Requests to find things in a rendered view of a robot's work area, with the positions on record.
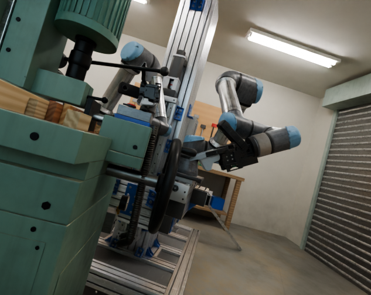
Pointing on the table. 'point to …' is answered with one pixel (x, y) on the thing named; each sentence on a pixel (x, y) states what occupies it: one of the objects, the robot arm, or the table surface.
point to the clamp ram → (91, 107)
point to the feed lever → (120, 66)
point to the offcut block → (77, 120)
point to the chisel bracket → (61, 88)
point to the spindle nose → (80, 57)
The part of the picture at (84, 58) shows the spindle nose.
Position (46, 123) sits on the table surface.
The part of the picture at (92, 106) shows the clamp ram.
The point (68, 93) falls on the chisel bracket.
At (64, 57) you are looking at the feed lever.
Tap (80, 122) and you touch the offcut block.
